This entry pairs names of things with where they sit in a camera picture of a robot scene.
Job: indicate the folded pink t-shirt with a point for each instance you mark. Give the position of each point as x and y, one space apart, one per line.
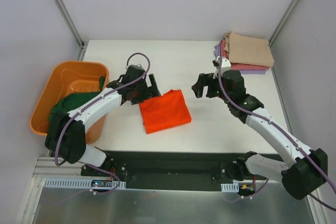
239 66

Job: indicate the folded purple t-shirt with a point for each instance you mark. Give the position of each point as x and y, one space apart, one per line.
217 53

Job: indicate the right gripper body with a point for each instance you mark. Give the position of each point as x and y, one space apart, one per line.
209 87

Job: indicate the white slotted cable duct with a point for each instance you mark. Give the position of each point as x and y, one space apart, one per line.
83 183

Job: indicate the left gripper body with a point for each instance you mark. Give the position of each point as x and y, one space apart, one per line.
146 92

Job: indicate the dark green t-shirt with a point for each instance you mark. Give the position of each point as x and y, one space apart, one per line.
76 100

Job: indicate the right aluminium frame post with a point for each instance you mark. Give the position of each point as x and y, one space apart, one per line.
289 10

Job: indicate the orange plastic basket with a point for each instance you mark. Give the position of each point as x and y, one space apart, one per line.
67 78

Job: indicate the aluminium frame post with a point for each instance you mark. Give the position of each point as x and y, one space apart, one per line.
70 24
289 10

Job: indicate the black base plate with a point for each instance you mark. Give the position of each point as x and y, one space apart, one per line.
171 171

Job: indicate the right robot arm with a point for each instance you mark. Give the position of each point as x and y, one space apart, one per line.
301 169

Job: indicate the aluminium front rail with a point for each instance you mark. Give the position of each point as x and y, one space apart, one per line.
46 167

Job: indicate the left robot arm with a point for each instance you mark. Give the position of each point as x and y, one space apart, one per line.
67 131

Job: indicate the orange t-shirt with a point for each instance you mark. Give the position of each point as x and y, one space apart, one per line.
165 112

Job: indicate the left aluminium frame post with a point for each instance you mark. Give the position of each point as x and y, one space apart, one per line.
70 24

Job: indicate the folded beige t-shirt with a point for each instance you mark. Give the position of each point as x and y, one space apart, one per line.
248 50

